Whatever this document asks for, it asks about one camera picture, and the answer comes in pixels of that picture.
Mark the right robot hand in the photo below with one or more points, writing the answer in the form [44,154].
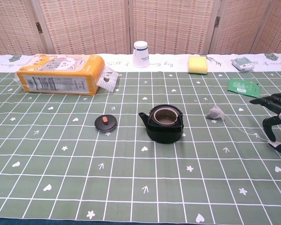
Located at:
[277,117]

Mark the green sachet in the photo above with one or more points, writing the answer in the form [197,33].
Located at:
[244,87]

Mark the black teapot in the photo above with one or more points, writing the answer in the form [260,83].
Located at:
[164,124]

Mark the black lid with pill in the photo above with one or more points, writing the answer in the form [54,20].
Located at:
[105,122]

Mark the yellow sponge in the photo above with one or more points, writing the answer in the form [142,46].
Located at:
[197,64]

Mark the green grid tablecloth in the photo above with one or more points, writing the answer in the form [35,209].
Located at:
[135,150]

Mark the white paper cup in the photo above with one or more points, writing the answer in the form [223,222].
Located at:
[140,54]

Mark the folding bamboo screen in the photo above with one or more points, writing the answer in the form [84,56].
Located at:
[140,25]

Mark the orange cat tissue pack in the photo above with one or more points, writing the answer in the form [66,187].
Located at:
[61,75]

